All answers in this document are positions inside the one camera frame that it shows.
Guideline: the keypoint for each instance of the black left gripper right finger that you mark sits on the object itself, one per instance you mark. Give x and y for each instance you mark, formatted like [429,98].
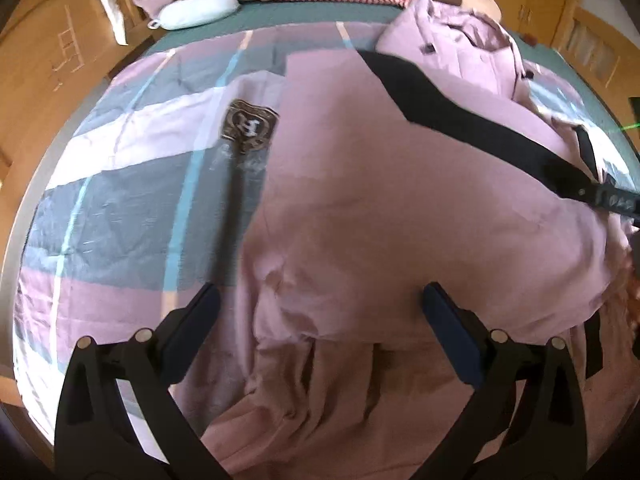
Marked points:
[525,418]

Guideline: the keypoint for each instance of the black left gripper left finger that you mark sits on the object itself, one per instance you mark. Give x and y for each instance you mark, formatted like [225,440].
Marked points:
[94,438]

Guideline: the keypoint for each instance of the pink jacket with black stripes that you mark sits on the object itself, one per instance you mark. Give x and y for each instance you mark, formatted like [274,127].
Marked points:
[374,187]

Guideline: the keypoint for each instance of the wooden bed footboard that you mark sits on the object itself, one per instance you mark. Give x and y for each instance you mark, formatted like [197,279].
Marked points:
[605,59]

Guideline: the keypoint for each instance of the green bed mat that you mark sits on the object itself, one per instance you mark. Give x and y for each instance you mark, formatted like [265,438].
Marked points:
[260,15]

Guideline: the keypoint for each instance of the small brown object on bed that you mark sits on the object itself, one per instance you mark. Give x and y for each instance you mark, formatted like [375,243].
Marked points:
[529,39]

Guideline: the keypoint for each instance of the plaid pink grey bedsheet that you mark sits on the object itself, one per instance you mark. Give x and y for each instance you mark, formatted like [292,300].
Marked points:
[152,198]

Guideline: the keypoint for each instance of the light blue small pillow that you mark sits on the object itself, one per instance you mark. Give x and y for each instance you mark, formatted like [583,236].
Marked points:
[191,13]

